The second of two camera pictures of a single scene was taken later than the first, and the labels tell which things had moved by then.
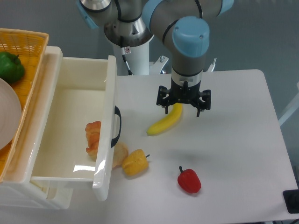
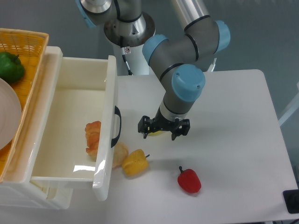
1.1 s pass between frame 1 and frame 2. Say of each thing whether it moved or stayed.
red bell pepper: stayed
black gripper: moved
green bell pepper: stayed
